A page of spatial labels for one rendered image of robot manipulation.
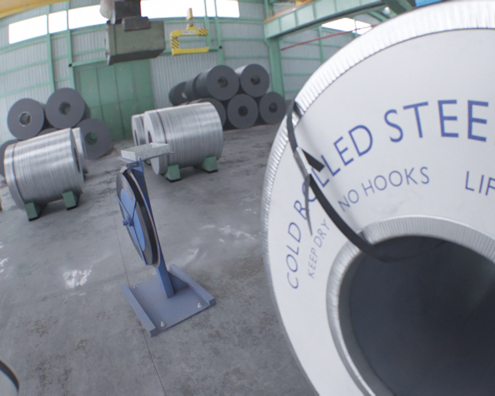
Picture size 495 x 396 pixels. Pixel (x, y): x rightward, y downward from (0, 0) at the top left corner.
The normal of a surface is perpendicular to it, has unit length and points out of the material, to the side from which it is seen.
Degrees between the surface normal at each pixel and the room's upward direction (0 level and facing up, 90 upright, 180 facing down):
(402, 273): 74
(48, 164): 79
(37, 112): 90
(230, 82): 90
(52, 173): 94
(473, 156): 90
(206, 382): 0
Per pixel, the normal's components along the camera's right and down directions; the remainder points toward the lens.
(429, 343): 0.02, -0.85
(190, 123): 0.39, -0.20
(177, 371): -0.11, -0.94
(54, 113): 0.49, 0.24
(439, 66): -0.87, 0.25
